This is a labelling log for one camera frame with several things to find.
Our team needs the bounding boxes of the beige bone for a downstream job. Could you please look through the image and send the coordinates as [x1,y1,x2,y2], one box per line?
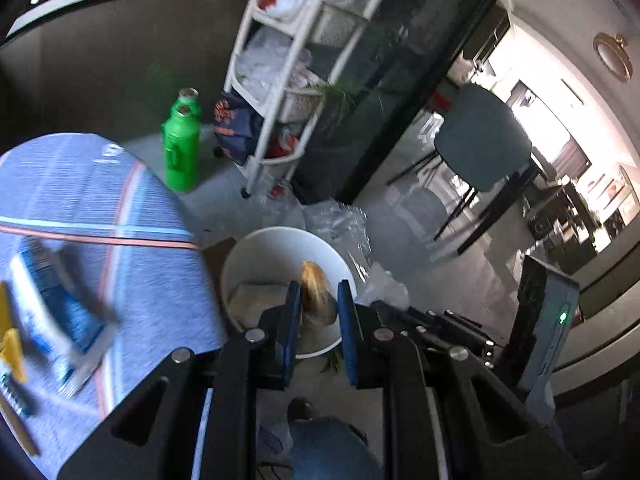
[300,261,337,326]

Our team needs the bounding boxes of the blue white snack wrapper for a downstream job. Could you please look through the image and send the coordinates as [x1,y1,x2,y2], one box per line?
[9,236,117,398]

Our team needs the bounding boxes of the white trash bin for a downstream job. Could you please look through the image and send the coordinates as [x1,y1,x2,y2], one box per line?
[220,226,357,330]

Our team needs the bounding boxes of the clear plastic bag on floor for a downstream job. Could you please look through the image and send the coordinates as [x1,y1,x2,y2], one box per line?
[303,200,410,310]

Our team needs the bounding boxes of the teal dining chair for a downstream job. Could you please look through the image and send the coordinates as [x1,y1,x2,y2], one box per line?
[387,84,538,255]

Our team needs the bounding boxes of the yellow snack wrapper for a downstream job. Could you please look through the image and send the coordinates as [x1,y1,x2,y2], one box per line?
[0,283,27,382]

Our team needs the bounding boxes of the blue plaid tablecloth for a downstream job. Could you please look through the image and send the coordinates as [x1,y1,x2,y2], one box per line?
[1,132,227,479]

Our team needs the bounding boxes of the front green plastic bottle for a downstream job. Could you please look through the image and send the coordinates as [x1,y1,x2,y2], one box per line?
[162,104,201,193]

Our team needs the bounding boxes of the green plastic bottle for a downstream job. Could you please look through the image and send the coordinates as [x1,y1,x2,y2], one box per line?
[171,87,202,120]
[162,104,201,193]

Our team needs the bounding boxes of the navy blue shopping bag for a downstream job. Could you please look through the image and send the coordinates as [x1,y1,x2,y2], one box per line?
[213,92,264,166]

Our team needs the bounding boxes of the rear green plastic bottle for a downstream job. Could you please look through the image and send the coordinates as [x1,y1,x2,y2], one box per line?
[171,87,202,120]

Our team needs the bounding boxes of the white tiered storage rack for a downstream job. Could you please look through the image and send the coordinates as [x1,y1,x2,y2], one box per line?
[224,0,383,198]

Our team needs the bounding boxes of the black camera box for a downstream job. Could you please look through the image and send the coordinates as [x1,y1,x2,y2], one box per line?
[497,255,579,402]

